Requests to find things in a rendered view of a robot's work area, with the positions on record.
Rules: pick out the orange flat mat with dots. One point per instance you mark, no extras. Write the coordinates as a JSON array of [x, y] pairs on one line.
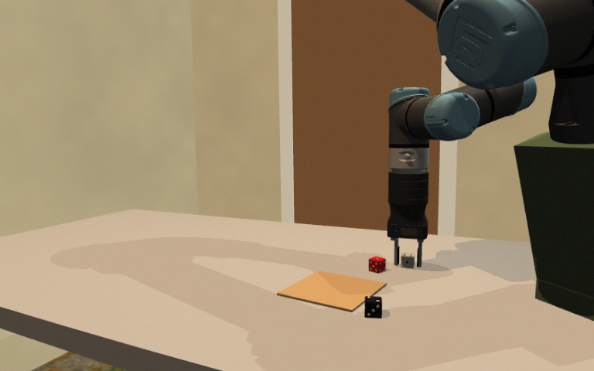
[[333, 290]]

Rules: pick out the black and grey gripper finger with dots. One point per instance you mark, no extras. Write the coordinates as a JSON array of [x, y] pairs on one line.
[[419, 253], [396, 251]]

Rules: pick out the white die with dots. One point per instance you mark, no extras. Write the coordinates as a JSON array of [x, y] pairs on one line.
[[407, 260]]

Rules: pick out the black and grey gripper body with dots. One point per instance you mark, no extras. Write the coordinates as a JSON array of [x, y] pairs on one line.
[[408, 193]]

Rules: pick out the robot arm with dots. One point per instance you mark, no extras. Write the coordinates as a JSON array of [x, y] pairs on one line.
[[495, 45]]

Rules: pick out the red die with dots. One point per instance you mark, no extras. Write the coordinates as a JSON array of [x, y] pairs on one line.
[[377, 264]]

